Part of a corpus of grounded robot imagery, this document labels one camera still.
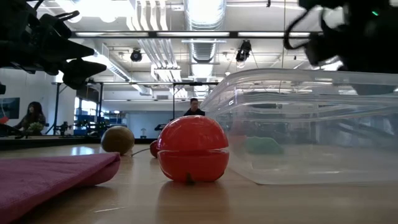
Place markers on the person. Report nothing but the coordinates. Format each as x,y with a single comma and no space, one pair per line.
194,109
32,116

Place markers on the dark background table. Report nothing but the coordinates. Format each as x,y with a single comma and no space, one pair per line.
46,142

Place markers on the black ceiling spot lamp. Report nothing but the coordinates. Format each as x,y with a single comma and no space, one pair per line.
136,56
243,51

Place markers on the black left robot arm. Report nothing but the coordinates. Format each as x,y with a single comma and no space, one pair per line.
7,18

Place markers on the black overhead light bar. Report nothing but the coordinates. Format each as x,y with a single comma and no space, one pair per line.
192,34

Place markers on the brown toy kiwi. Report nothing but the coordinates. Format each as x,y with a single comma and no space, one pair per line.
117,140

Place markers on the black background robot rig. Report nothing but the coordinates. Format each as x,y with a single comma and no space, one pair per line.
160,127

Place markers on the blue storage shelving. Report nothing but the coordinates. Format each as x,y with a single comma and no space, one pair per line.
82,124

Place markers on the clear plastic tupperware container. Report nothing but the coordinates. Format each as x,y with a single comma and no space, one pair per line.
311,124

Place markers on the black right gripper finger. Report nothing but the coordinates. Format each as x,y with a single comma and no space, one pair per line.
326,49

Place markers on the small red toy cherry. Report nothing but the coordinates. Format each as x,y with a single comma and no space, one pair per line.
154,149

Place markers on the silver ventilation duct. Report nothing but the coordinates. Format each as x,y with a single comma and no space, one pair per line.
203,18

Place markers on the black background gripper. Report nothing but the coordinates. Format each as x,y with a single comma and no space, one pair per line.
12,130

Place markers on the pink cloth mat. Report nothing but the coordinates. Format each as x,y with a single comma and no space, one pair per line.
46,177

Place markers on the red flat object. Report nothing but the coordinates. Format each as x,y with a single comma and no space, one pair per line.
3,120

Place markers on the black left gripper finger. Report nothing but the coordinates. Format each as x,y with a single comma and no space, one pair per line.
70,49
82,71

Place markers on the large red toy tomato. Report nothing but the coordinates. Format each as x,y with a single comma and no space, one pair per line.
192,149

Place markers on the green toy pepper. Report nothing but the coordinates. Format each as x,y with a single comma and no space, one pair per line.
264,146

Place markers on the black metal station frame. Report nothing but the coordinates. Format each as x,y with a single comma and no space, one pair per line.
136,83

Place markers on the dark wall monitor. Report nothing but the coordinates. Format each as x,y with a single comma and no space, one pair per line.
11,107

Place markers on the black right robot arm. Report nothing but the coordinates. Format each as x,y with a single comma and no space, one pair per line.
311,3

